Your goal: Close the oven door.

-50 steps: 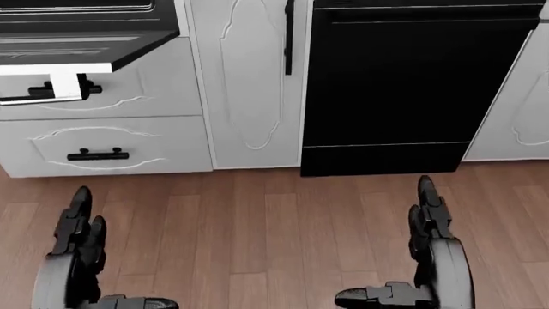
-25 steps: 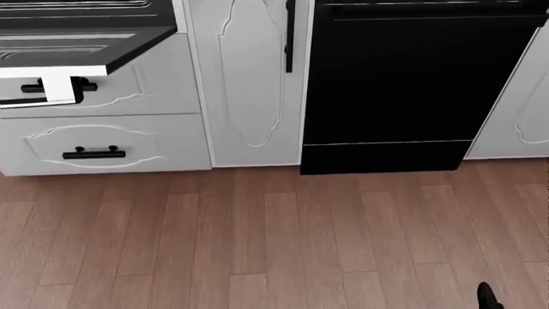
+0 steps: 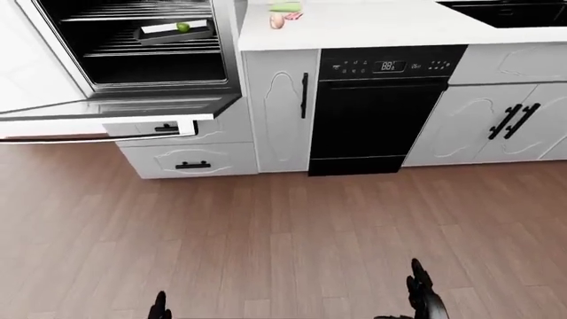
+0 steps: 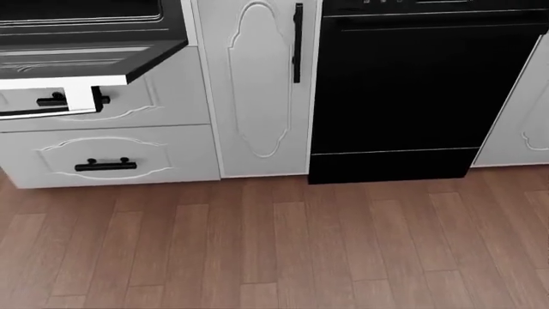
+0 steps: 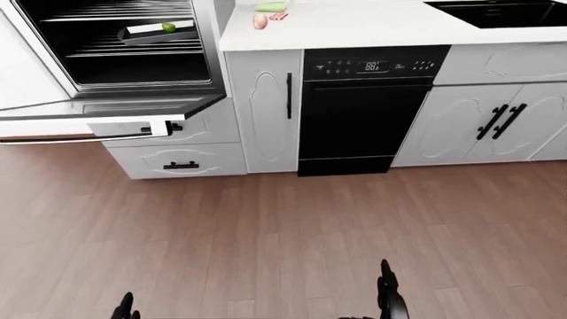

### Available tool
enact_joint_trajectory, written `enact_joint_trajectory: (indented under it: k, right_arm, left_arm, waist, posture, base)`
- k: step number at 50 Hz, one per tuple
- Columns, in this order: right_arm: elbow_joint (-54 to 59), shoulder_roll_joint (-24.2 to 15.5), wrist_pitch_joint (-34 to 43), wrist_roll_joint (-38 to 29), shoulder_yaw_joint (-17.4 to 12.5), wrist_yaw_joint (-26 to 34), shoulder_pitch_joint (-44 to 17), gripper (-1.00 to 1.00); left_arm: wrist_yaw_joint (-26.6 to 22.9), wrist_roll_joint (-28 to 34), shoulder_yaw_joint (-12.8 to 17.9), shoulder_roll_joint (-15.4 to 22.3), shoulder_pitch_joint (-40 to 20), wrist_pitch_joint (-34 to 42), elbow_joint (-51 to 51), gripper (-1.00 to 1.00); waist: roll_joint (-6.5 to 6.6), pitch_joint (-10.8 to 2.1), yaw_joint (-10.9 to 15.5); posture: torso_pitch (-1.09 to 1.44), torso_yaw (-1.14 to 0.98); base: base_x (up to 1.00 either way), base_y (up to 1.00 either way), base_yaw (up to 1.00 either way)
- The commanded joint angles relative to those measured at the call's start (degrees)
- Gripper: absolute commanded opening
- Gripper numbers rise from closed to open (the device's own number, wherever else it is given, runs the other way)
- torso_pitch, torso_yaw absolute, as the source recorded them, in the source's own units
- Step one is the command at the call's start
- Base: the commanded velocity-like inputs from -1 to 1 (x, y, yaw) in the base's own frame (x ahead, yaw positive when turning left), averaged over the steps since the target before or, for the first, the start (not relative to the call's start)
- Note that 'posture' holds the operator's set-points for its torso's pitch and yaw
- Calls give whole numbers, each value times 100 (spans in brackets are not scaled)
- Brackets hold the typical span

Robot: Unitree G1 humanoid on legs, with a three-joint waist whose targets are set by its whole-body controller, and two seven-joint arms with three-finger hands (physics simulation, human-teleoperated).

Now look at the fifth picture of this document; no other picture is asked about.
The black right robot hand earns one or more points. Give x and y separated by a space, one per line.
392 295

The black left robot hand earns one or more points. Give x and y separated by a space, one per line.
126 307

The silver oven door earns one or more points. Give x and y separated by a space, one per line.
88 116

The narrow white cabinet door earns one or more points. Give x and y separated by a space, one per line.
266 113

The built-in silver oven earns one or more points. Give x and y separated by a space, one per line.
128 46

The black dishwasher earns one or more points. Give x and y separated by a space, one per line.
361 113

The white false drawer front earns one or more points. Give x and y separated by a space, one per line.
505 63

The black baking tray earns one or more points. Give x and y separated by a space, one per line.
155 35

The green lime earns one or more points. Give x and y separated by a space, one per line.
168 27

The raw bacon strips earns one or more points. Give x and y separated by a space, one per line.
279 16

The black sink basin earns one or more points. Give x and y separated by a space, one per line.
500 13

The green vegetable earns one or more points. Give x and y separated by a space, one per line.
272 5

